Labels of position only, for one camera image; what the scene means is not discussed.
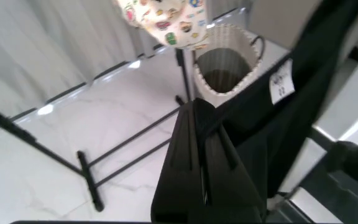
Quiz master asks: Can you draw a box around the white laundry basket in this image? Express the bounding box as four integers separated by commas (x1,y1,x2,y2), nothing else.
192,23,266,108

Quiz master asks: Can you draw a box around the black garment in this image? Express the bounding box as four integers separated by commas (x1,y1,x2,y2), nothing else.
194,0,358,215

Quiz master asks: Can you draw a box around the black clothes rack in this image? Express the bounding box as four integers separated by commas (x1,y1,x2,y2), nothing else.
0,48,198,213

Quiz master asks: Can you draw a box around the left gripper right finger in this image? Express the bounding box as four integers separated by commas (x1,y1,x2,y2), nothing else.
193,98,265,223

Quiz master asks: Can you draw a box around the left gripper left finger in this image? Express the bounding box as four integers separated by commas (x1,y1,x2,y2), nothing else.
150,101,205,223

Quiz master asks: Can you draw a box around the cream printed garment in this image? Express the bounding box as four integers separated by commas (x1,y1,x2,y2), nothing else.
115,0,213,51

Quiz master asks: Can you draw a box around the white curtain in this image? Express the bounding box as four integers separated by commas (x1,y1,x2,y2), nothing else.
0,0,254,138

